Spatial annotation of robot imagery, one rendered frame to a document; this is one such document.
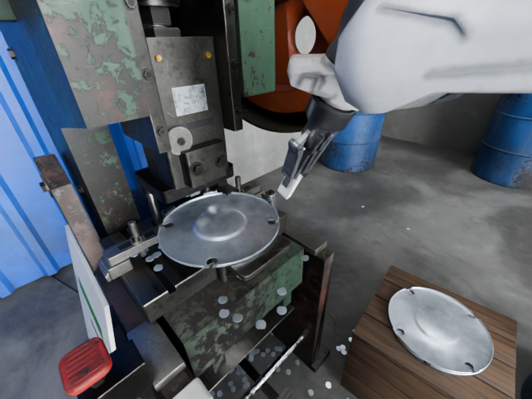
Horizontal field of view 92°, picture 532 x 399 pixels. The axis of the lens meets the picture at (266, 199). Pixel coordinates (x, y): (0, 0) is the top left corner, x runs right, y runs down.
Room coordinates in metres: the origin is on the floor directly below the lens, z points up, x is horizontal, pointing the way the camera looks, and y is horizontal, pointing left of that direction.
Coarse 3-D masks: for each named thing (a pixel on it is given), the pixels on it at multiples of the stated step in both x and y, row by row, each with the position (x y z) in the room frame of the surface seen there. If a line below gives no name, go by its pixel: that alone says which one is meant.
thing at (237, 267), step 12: (276, 240) 0.44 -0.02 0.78; (288, 240) 0.44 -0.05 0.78; (264, 252) 0.40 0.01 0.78; (276, 252) 0.40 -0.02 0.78; (240, 264) 0.37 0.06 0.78; (252, 264) 0.37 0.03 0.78; (264, 264) 0.37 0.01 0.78; (228, 276) 0.44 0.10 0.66; (240, 276) 0.34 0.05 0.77; (252, 276) 0.34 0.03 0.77
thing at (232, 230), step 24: (240, 192) 0.64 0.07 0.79; (168, 216) 0.54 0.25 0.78; (192, 216) 0.54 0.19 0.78; (216, 216) 0.53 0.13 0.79; (240, 216) 0.53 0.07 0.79; (264, 216) 0.53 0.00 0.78; (168, 240) 0.45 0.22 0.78; (192, 240) 0.45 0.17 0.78; (216, 240) 0.44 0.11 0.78; (240, 240) 0.44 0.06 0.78; (264, 240) 0.44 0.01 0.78; (192, 264) 0.37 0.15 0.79; (216, 264) 0.37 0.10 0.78
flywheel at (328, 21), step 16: (288, 0) 0.84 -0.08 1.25; (304, 0) 0.80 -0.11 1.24; (320, 0) 0.77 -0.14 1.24; (336, 0) 0.73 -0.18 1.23; (288, 16) 0.84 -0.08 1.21; (304, 16) 0.83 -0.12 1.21; (320, 16) 0.76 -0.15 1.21; (336, 16) 0.73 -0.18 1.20; (288, 32) 0.84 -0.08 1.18; (320, 32) 0.76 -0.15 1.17; (336, 32) 0.73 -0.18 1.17; (288, 48) 0.84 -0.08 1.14; (320, 48) 0.76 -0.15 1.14; (288, 80) 0.83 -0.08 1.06; (256, 96) 0.89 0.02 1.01; (272, 96) 0.83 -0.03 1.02; (288, 96) 0.79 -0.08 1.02; (304, 96) 0.75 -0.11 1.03; (288, 112) 0.79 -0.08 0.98
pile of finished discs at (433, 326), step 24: (408, 312) 0.53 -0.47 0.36; (432, 312) 0.53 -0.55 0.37; (456, 312) 0.53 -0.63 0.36; (408, 336) 0.45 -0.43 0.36; (432, 336) 0.44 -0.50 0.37; (456, 336) 0.44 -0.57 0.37; (480, 336) 0.44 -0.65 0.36; (432, 360) 0.38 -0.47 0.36; (456, 360) 0.38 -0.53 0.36; (480, 360) 0.37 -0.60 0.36
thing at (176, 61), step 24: (168, 48) 0.52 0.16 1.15; (192, 48) 0.55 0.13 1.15; (168, 72) 0.51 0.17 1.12; (192, 72) 0.55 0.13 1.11; (216, 72) 0.58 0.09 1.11; (168, 96) 0.51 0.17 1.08; (192, 96) 0.54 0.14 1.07; (216, 96) 0.58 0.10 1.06; (168, 120) 0.50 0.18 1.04; (192, 120) 0.53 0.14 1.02; (216, 120) 0.57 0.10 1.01; (192, 144) 0.53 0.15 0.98; (216, 144) 0.53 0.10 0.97; (168, 168) 0.49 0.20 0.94; (192, 168) 0.49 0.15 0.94; (216, 168) 0.53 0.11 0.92
